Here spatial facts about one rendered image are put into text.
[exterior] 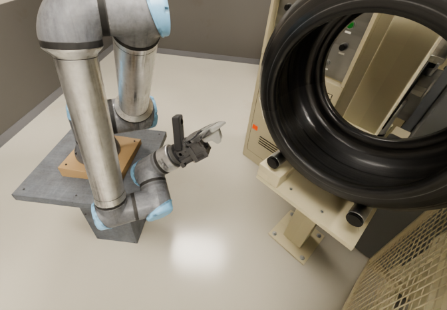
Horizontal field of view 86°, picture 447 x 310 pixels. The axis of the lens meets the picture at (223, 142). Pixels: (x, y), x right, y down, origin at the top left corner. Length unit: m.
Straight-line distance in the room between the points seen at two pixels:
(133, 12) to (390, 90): 0.79
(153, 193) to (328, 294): 1.20
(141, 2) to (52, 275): 1.49
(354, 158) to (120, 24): 0.80
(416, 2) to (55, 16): 0.61
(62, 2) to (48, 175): 0.87
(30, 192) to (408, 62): 1.44
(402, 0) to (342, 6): 0.09
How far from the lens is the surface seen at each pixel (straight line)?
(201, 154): 0.79
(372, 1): 0.55
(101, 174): 0.71
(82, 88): 0.61
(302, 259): 1.68
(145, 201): 0.81
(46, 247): 1.84
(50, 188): 1.24
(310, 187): 0.92
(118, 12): 0.57
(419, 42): 0.92
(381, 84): 0.97
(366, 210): 0.79
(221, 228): 1.67
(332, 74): 1.47
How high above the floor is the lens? 1.46
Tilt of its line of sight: 42 degrees down
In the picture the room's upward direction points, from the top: 6 degrees clockwise
